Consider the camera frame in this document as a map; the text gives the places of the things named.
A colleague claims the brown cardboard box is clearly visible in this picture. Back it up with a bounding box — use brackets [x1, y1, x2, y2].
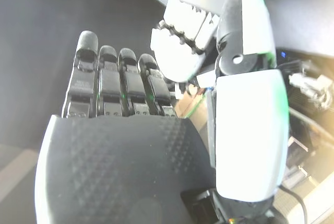
[174, 82, 209, 132]

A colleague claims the thin black cable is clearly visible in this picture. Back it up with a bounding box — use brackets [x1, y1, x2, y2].
[278, 184, 309, 224]

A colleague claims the white grey gadget with connector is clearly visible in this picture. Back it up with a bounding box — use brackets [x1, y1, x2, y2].
[288, 71, 334, 110]

